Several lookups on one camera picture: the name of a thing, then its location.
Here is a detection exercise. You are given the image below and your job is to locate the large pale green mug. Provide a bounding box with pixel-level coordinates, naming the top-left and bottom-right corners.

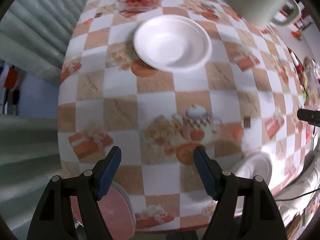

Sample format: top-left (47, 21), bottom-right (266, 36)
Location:
top-left (230, 0), bottom-right (302, 29)

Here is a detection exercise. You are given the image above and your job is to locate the large white bowl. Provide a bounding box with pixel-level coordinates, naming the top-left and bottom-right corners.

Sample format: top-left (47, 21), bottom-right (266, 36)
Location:
top-left (235, 153), bottom-right (273, 215)

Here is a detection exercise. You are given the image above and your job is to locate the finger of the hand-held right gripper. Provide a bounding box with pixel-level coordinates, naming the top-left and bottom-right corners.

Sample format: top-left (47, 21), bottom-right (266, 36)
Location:
top-left (297, 109), bottom-right (320, 127)

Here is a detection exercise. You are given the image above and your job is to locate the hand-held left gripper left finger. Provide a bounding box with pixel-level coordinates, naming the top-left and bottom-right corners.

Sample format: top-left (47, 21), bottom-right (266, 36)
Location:
top-left (26, 146), bottom-right (122, 240)

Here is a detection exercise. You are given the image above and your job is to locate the checkered printed tablecloth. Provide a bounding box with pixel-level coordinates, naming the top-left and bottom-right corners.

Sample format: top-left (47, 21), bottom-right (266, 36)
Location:
top-left (57, 0), bottom-right (313, 230)

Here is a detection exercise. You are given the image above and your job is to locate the small white bowl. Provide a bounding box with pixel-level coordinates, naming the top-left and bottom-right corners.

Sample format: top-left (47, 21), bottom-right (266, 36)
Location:
top-left (133, 15), bottom-right (212, 72)

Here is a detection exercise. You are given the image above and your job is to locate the pink square plate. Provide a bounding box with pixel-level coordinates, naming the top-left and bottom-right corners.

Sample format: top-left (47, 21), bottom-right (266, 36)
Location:
top-left (71, 182), bottom-right (137, 240)

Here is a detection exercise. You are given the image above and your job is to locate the black cable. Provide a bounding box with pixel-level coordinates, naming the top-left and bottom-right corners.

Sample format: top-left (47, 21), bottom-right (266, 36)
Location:
top-left (275, 189), bottom-right (320, 202)

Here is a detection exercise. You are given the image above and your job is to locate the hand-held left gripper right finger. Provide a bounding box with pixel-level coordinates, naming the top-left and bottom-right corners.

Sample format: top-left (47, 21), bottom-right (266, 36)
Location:
top-left (193, 146), bottom-right (288, 240)

